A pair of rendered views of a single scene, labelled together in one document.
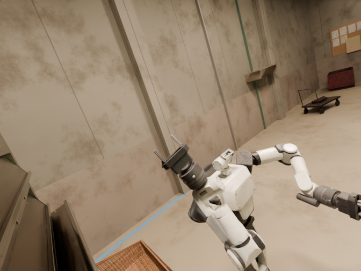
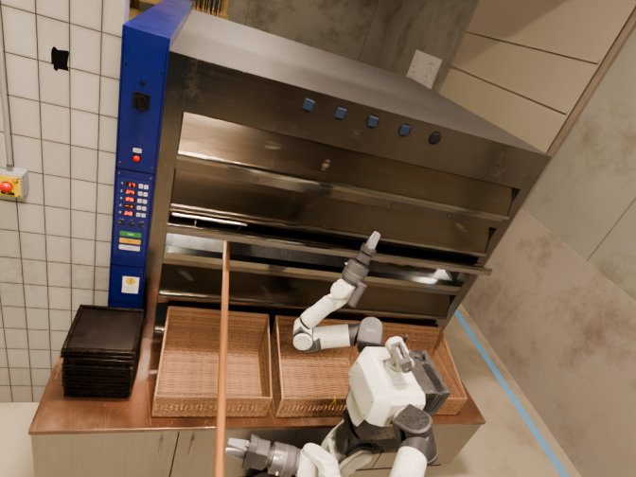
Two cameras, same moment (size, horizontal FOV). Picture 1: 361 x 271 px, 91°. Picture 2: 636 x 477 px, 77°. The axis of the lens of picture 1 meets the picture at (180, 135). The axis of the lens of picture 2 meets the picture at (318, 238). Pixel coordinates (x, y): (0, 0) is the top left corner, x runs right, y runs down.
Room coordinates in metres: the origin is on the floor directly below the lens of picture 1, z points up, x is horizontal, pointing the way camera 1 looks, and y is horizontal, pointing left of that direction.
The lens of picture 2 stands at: (0.78, -1.33, 2.40)
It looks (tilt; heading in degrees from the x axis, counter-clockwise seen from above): 29 degrees down; 104
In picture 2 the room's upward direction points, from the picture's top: 20 degrees clockwise
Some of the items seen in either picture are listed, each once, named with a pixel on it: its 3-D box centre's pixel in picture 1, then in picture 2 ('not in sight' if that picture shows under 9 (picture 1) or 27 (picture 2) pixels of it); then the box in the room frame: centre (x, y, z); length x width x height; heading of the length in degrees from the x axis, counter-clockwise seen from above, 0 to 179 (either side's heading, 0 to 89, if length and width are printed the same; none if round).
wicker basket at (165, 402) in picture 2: not in sight; (216, 360); (0.15, 0.01, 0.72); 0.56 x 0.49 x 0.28; 35
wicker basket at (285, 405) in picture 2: not in sight; (321, 364); (0.63, 0.36, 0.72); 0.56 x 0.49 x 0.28; 36
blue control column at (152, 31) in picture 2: not in sight; (152, 183); (-0.94, 0.70, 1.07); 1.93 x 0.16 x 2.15; 126
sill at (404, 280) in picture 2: not in sight; (329, 271); (0.44, 0.58, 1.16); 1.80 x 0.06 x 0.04; 36
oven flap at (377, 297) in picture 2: not in sight; (323, 292); (0.45, 0.56, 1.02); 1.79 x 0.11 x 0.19; 36
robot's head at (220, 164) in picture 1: (223, 163); (397, 356); (0.91, -0.17, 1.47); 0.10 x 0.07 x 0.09; 128
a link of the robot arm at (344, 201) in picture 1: (341, 201); (265, 456); (0.67, -0.59, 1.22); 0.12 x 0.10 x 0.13; 20
